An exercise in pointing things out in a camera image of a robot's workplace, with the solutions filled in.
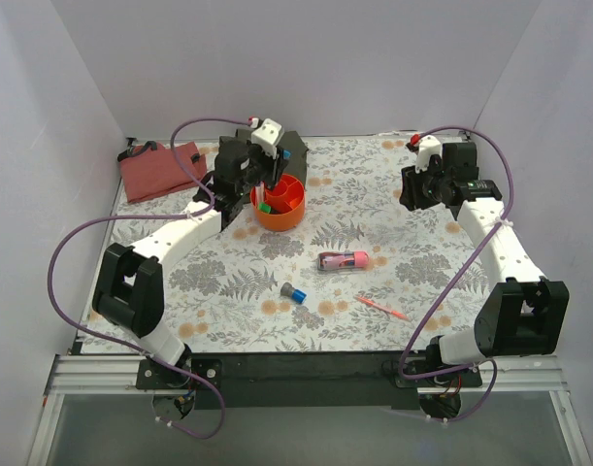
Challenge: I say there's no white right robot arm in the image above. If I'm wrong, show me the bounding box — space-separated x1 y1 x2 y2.
400 135 570 386

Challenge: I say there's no olive green folded cloth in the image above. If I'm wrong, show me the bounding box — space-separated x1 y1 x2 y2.
235 129 309 184

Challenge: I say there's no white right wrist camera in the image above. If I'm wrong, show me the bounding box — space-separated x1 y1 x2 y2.
407 134 443 173

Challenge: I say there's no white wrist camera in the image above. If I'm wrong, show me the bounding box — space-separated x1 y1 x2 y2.
249 116 284 159
407 134 443 173

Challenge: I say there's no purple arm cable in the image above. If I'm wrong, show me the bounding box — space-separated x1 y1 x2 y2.
397 126 515 424
47 117 256 441

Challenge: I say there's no aluminium frame rail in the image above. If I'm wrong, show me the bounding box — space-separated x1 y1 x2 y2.
28 354 592 465

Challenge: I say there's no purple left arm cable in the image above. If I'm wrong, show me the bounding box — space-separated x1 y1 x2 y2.
47 117 256 441

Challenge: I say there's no pink clear pencil case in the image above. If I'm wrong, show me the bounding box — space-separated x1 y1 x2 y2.
316 250 370 271

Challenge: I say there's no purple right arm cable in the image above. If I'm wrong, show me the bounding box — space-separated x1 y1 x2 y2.
397 126 515 424

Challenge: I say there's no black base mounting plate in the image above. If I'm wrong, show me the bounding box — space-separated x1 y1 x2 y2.
135 349 484 412

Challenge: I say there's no orange pen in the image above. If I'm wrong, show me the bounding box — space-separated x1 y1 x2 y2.
355 296 410 321

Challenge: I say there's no black highlighter green cap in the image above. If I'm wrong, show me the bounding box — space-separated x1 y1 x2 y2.
258 202 272 214

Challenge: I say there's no orange round divided container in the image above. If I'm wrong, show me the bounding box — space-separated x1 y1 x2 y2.
249 174 306 232

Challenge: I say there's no white pen pink cap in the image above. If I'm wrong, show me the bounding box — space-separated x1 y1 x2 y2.
255 182 265 203

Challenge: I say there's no grey blue short marker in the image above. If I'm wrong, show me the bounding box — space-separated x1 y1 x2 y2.
280 282 307 305

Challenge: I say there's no floral patterned table mat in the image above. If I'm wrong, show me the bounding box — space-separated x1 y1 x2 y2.
163 137 490 352

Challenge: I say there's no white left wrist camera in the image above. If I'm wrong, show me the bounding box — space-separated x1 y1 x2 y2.
249 116 284 159

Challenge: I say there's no red pouch with black strap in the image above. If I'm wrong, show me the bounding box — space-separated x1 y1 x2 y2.
117 141 197 204

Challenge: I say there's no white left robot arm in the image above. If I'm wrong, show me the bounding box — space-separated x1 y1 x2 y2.
92 136 291 388

